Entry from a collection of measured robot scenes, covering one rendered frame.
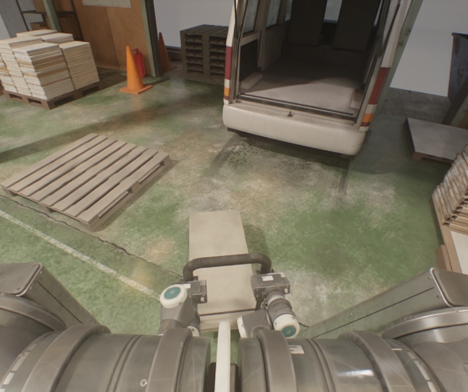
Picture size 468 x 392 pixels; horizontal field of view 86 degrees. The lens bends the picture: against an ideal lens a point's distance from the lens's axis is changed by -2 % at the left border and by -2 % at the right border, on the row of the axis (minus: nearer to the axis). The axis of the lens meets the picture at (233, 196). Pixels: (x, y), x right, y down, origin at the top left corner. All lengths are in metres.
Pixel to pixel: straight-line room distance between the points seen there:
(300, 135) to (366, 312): 2.38
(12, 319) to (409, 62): 6.43
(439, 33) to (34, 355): 6.44
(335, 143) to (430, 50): 4.05
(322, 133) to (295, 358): 2.48
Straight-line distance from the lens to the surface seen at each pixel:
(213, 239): 1.79
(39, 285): 0.34
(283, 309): 0.93
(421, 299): 0.33
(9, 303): 0.32
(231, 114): 2.86
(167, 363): 0.23
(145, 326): 1.77
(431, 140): 4.16
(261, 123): 2.74
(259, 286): 1.02
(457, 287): 0.34
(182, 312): 0.81
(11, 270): 0.36
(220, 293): 1.57
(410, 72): 6.48
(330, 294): 1.93
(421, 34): 6.37
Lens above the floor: 1.58
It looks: 41 degrees down
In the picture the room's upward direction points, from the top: 2 degrees clockwise
